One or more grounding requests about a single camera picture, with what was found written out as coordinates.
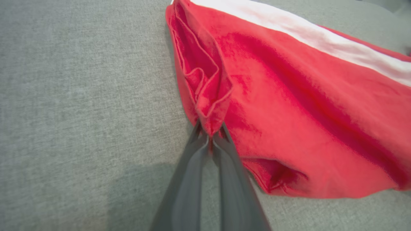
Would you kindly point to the grey fabric sofa seat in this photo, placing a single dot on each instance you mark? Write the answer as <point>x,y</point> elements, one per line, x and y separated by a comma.
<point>80,112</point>

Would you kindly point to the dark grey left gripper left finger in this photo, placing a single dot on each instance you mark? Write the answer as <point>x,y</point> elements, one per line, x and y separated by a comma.
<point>186,192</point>

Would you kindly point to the red and white shirt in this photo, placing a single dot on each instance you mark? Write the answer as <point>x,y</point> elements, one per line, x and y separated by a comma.
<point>305,112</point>

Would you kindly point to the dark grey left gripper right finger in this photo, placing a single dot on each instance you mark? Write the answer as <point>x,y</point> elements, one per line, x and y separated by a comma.
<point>236,192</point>

